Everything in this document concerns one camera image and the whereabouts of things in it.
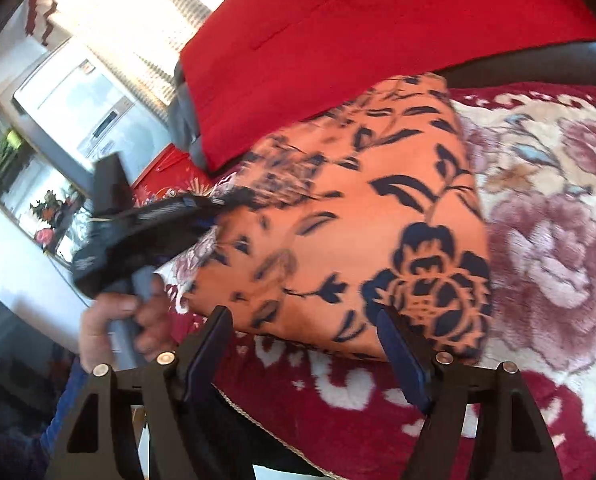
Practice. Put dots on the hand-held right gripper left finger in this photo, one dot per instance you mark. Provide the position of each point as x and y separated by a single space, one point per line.
205 355

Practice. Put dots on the red gift box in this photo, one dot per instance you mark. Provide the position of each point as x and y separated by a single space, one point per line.
165 175

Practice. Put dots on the potted flower plant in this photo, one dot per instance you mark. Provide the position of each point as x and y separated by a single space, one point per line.
48 212

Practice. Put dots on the silver refrigerator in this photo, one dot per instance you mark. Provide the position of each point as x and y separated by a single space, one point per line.
73 100

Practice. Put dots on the dark leather sofa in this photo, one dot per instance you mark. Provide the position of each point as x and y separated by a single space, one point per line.
528 62

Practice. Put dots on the orange floral blouse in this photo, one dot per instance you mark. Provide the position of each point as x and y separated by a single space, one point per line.
378 200

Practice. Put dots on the floral plush blanket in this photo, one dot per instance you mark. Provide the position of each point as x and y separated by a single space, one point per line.
553 235

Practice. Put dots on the red wall decoration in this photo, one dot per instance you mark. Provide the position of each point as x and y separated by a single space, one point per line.
43 12

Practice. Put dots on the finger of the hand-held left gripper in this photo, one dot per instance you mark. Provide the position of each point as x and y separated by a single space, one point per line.
202 227
218 201

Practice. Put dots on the person's left forearm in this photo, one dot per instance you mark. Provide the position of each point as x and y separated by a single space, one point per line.
64 400

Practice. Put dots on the person's left hand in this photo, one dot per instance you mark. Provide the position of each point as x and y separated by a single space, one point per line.
153 322

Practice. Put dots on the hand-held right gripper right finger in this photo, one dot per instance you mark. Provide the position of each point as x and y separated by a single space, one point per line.
403 355

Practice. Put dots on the red quilt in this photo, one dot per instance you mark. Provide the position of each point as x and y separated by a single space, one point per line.
378 35

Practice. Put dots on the dotted cream curtain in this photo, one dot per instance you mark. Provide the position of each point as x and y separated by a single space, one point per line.
143 20

